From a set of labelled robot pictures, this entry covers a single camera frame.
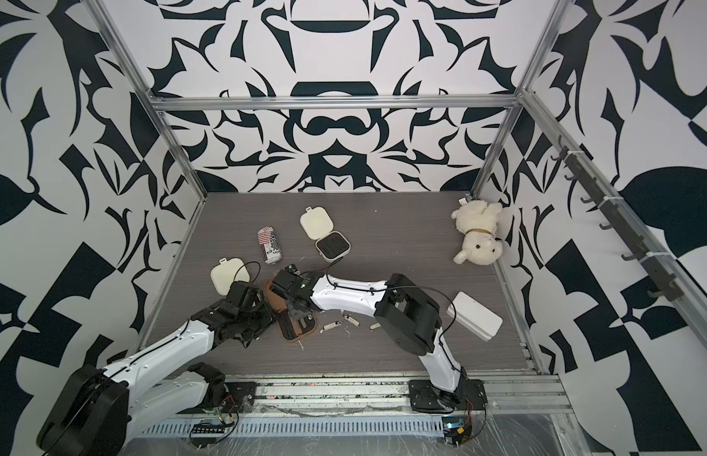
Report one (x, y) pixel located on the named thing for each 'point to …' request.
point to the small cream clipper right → (374, 326)
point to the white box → (474, 316)
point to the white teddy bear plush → (477, 219)
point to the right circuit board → (454, 430)
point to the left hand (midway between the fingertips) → (276, 312)
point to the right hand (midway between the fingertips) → (300, 302)
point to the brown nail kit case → (292, 328)
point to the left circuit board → (208, 429)
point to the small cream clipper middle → (353, 321)
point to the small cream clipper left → (331, 326)
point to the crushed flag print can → (271, 250)
